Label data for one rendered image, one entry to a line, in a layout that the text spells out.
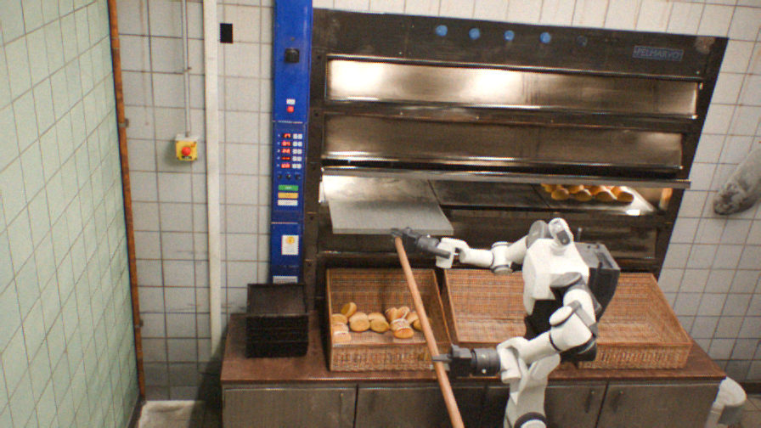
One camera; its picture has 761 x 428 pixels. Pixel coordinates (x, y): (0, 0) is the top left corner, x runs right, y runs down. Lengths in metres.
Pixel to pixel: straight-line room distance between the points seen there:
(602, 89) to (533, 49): 0.40
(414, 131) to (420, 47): 0.39
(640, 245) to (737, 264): 0.61
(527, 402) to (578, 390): 0.61
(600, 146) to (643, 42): 0.52
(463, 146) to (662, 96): 0.99
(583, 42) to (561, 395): 1.66
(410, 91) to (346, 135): 0.36
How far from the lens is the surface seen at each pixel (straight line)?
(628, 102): 3.42
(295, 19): 2.95
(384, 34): 3.03
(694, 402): 3.77
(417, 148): 3.15
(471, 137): 3.22
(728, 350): 4.48
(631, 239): 3.76
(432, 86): 3.09
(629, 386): 3.53
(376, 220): 3.11
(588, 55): 3.30
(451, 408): 2.03
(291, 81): 3.00
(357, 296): 3.40
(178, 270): 3.43
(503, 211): 3.40
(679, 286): 4.05
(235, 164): 3.16
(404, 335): 3.32
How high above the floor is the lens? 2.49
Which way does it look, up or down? 24 degrees down
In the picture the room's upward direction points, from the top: 5 degrees clockwise
